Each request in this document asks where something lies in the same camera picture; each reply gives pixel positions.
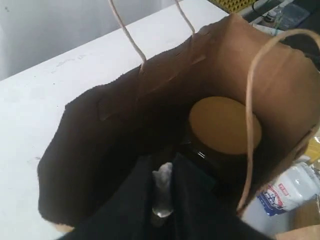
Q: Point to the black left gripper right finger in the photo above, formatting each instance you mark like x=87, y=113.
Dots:
x=198, y=215

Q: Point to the brown paper shopping bag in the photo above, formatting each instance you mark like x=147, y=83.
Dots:
x=105, y=130

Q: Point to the yellow grain bottle white cap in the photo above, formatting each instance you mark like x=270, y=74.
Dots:
x=313, y=150

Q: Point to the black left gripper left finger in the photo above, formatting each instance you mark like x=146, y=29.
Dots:
x=126, y=216

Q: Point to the small white blue carton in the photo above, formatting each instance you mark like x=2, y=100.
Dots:
x=294, y=187

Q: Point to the brown pouch orange label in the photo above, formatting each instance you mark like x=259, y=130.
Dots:
x=306, y=223

